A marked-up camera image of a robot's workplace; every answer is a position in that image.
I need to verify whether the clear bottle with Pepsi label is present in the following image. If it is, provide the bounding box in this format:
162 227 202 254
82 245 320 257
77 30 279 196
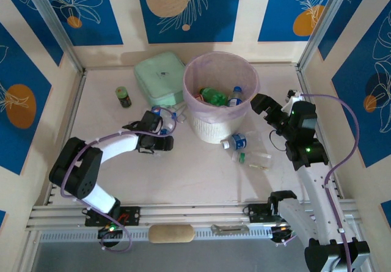
151 106 178 122

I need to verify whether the crushed blue label bottle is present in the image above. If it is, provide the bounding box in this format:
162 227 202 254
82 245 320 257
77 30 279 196
227 86 244 107

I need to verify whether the blue label bottle white cap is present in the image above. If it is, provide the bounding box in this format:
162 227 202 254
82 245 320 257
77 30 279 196
221 130 260 150

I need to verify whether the crushed green plastic bottle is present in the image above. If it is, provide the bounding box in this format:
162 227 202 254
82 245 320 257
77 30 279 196
201 87 229 106

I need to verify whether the white bin with pink liner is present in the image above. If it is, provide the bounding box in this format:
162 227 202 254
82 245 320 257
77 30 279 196
182 51 260 144

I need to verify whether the clear bottle green label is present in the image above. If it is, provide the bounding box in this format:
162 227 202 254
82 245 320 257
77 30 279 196
232 151 272 171

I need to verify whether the dark jar with green lid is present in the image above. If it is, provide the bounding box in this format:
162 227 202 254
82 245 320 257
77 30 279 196
115 86 133 109

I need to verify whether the pale green square container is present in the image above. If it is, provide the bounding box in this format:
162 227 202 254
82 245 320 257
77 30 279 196
133 51 186 107

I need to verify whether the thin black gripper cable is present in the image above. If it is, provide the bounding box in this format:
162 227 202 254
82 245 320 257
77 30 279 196
269 130 288 153

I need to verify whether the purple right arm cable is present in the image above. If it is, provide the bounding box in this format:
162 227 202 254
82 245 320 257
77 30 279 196
301 93 359 272

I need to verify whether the aluminium table edge rail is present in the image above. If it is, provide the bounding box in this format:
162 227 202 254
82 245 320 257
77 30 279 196
26 200 358 232

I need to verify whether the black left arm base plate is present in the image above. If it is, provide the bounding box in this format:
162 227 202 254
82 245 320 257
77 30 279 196
84 206 141 227

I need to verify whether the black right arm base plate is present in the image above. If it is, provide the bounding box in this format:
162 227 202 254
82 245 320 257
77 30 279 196
243 203 285 224

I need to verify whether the tan padded handle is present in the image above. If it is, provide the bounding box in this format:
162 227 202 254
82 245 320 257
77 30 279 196
148 224 196 244

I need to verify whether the grey slotted cable duct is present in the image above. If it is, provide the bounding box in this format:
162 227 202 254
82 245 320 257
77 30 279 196
39 226 276 243

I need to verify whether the aluminium frame post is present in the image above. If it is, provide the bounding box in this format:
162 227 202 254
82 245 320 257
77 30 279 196
298 0 357 71
23 0 85 74

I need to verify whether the small metal bracket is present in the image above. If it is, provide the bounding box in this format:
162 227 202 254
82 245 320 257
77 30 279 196
211 224 250 235

